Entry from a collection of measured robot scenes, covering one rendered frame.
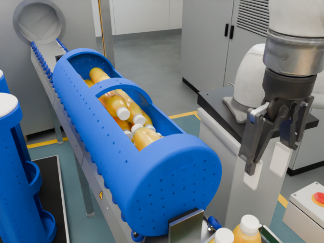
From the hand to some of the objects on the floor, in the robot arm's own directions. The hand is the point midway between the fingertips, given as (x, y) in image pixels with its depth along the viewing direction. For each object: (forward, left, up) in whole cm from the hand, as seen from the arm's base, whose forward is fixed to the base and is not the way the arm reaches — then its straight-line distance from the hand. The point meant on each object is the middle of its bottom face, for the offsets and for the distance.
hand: (265, 168), depth 54 cm
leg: (+84, -188, -142) cm, 250 cm away
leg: (+52, -95, -135) cm, 173 cm away
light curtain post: (+28, -150, -139) cm, 206 cm away
